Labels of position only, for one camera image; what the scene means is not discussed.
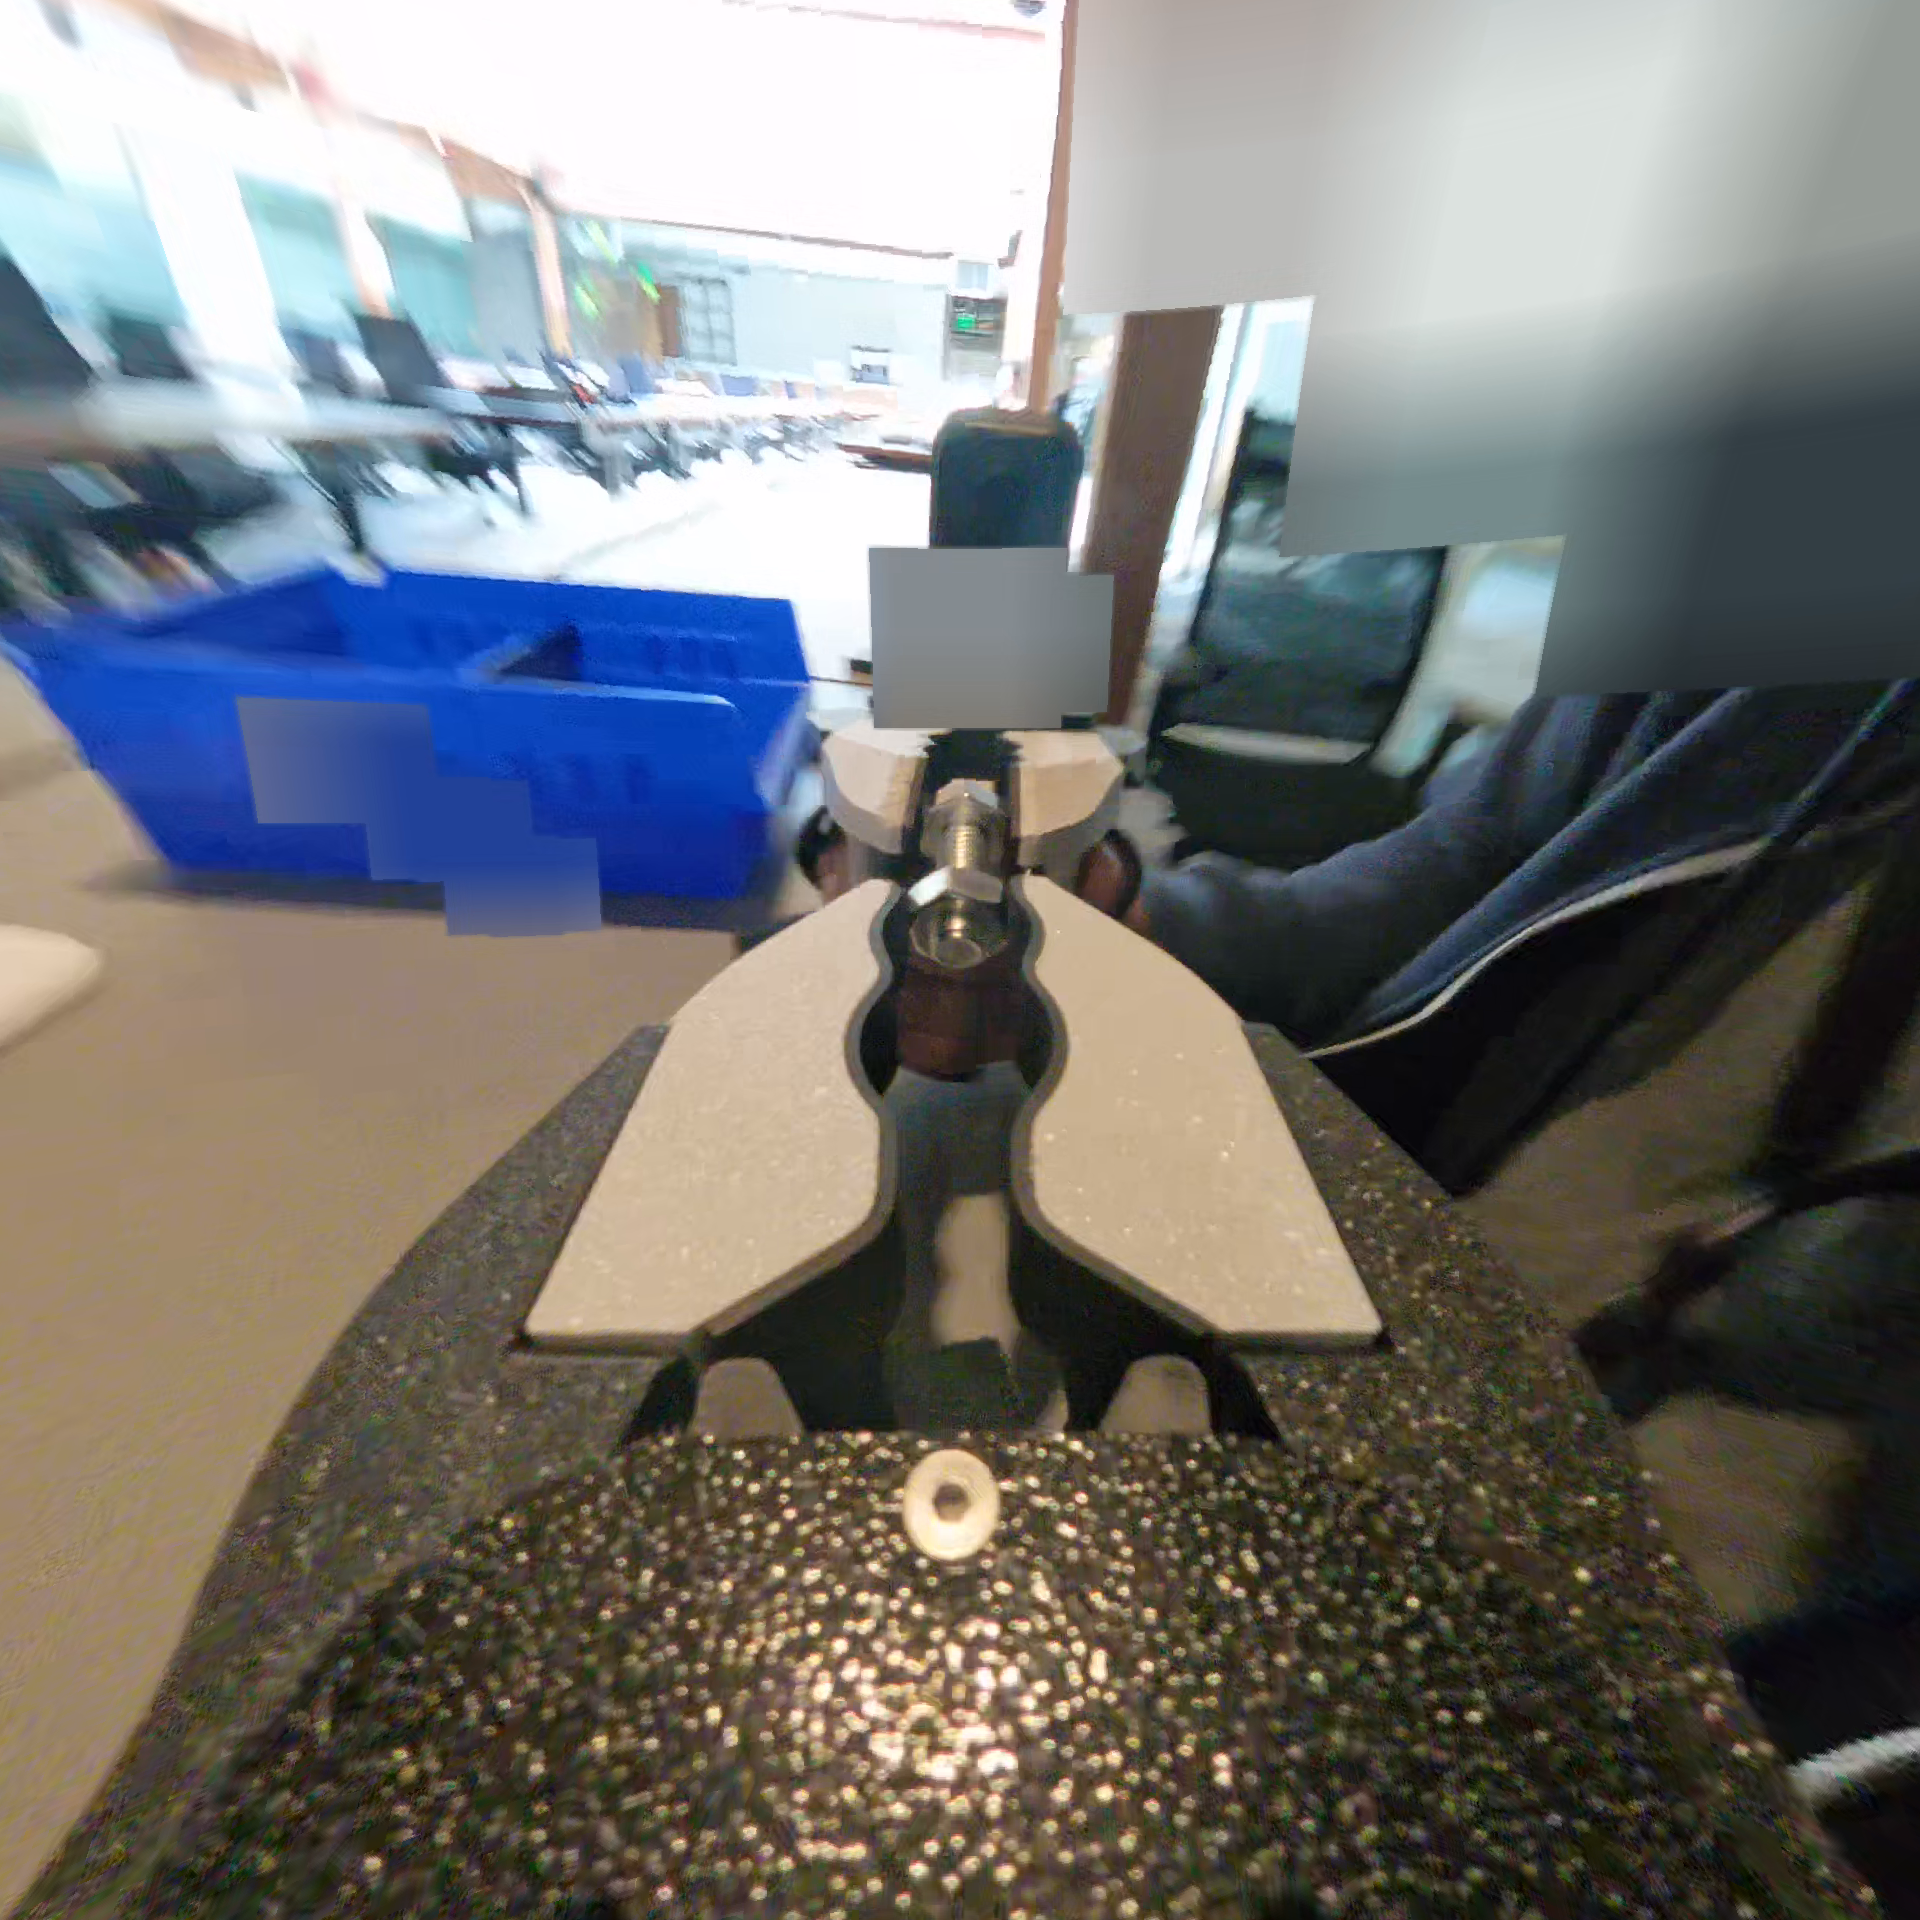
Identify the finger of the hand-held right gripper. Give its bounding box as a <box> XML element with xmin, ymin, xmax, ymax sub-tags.
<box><xmin>1008</xmin><ymin>732</ymin><xmax>1124</xmax><ymax>877</ymax></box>
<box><xmin>820</xmin><ymin>731</ymin><xmax>930</xmax><ymax>881</ymax></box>

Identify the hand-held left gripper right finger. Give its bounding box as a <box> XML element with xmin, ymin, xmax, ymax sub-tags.
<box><xmin>1008</xmin><ymin>874</ymin><xmax>1386</xmax><ymax>1347</ymax></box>

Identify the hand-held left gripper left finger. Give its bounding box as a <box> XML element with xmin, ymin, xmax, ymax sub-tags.
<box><xmin>520</xmin><ymin>874</ymin><xmax>912</xmax><ymax>1352</ymax></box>

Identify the silver hex bolt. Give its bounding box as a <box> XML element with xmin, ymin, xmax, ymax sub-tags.
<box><xmin>908</xmin><ymin>779</ymin><xmax>1009</xmax><ymax>974</ymax></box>

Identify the person's right hand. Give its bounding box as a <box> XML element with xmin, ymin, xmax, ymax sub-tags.
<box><xmin>895</xmin><ymin>829</ymin><xmax>1154</xmax><ymax>1085</ymax></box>

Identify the blue plastic bin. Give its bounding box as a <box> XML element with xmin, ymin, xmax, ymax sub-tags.
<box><xmin>0</xmin><ymin>561</ymin><xmax>820</xmax><ymax>904</ymax></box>

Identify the person's navy zip jacket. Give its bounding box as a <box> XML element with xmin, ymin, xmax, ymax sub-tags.
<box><xmin>1305</xmin><ymin>832</ymin><xmax>1920</xmax><ymax>1195</ymax></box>

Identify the pale printed poster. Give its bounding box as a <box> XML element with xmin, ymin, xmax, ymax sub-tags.
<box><xmin>1439</xmin><ymin>540</ymin><xmax>1565</xmax><ymax>708</ymax></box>

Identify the row of office desks and chairs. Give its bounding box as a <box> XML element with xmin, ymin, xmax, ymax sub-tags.
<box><xmin>0</xmin><ymin>256</ymin><xmax>932</xmax><ymax>558</ymax></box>

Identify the white rounded flat pad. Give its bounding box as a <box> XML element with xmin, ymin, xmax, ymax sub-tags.
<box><xmin>0</xmin><ymin>927</ymin><xmax>103</xmax><ymax>1052</ymax></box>

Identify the wide brown wooden post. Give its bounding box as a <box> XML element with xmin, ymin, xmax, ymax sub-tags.
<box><xmin>1080</xmin><ymin>307</ymin><xmax>1223</xmax><ymax>640</ymax></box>

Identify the thin brown wooden post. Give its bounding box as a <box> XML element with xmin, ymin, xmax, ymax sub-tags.
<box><xmin>1026</xmin><ymin>0</ymin><xmax>1085</xmax><ymax>413</ymax></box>

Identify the black lanyard with metal clip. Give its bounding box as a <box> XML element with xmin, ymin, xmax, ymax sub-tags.
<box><xmin>1573</xmin><ymin>840</ymin><xmax>1920</xmax><ymax>1419</ymax></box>

